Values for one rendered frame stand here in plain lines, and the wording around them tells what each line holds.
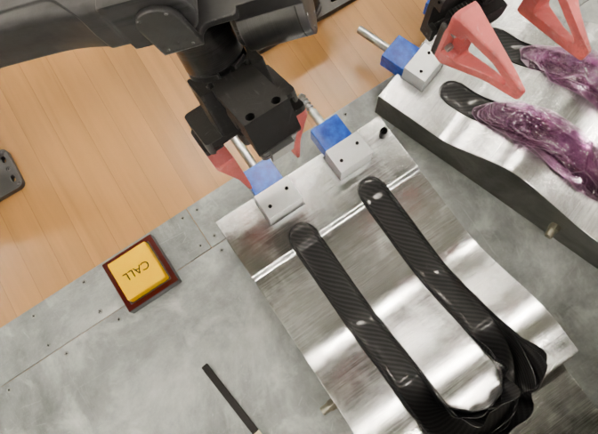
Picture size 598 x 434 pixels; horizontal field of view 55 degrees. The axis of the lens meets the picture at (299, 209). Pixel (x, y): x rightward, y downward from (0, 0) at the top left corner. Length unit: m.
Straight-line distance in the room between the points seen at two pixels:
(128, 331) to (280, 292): 0.24
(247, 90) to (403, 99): 0.39
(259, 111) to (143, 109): 0.48
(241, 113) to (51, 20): 0.16
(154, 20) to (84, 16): 0.05
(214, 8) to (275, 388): 0.51
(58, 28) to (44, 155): 0.48
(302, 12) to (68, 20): 0.18
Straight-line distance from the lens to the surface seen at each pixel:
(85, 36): 0.49
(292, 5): 0.48
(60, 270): 0.89
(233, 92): 0.50
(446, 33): 0.48
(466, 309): 0.72
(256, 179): 0.74
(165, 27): 0.46
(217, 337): 0.81
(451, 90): 0.86
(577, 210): 0.82
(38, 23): 0.49
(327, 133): 0.75
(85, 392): 0.86
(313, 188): 0.74
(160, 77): 0.94
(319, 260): 0.73
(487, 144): 0.81
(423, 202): 0.76
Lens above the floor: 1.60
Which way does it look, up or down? 75 degrees down
